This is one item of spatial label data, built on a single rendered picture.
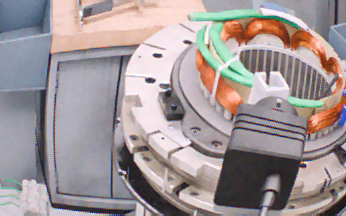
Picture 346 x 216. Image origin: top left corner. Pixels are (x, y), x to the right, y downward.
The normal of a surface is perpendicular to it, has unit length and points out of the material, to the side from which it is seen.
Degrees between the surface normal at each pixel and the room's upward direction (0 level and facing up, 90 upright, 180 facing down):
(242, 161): 90
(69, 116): 90
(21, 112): 90
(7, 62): 90
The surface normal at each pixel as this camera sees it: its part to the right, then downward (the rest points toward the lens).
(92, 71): 0.19, 0.58
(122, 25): 0.11, -0.81
